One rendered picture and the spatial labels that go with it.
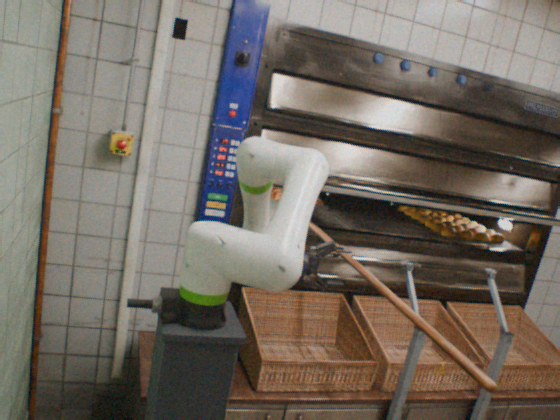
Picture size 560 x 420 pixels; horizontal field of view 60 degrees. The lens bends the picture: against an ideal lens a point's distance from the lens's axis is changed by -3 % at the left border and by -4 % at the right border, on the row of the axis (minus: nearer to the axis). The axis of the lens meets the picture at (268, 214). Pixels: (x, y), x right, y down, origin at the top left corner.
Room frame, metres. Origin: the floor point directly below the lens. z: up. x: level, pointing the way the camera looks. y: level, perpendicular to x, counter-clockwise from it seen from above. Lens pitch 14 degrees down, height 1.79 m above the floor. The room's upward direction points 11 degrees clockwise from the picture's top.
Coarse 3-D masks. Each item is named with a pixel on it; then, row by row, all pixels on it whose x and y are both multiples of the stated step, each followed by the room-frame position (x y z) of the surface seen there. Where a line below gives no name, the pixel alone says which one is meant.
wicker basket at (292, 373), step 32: (256, 288) 2.31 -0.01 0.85; (256, 320) 2.28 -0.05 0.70; (288, 320) 2.33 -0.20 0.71; (320, 320) 2.39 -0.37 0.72; (352, 320) 2.30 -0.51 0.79; (256, 352) 1.93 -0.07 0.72; (288, 352) 2.23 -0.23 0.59; (320, 352) 2.29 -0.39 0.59; (352, 352) 2.23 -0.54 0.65; (256, 384) 1.86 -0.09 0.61; (288, 384) 1.90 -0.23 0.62; (320, 384) 1.94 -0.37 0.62; (352, 384) 1.99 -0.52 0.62
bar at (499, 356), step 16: (336, 256) 2.06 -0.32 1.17; (352, 256) 2.09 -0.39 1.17; (464, 272) 2.26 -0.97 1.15; (480, 272) 2.29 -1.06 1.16; (416, 304) 2.05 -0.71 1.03; (496, 304) 2.22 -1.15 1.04; (416, 336) 1.95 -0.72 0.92; (512, 336) 2.10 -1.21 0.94; (416, 352) 1.95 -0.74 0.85; (496, 352) 2.12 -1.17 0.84; (496, 368) 2.09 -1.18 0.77; (400, 384) 1.96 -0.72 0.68; (400, 400) 1.95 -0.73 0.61; (480, 400) 2.11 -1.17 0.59; (480, 416) 2.10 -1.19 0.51
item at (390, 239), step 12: (324, 228) 2.46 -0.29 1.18; (336, 228) 2.51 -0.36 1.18; (360, 240) 2.50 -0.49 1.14; (372, 240) 2.52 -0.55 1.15; (384, 240) 2.54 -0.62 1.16; (396, 240) 2.57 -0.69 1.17; (408, 240) 2.59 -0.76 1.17; (420, 240) 2.62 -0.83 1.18; (432, 240) 2.68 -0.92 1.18; (468, 252) 2.71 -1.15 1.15; (480, 252) 2.74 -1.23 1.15; (492, 252) 2.76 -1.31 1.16; (504, 252) 2.79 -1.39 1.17; (516, 252) 2.82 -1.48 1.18; (528, 252) 2.88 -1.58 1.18
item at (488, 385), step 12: (312, 228) 2.35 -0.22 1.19; (324, 240) 2.20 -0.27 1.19; (360, 264) 1.89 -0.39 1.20; (372, 276) 1.77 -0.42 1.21; (384, 288) 1.67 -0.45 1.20; (396, 300) 1.59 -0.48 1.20; (408, 312) 1.51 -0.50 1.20; (420, 324) 1.43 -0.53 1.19; (432, 336) 1.37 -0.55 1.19; (444, 348) 1.30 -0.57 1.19; (456, 360) 1.25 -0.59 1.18; (468, 360) 1.23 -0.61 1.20; (468, 372) 1.20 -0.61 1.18; (480, 372) 1.17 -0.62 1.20; (480, 384) 1.15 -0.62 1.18; (492, 384) 1.12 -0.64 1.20
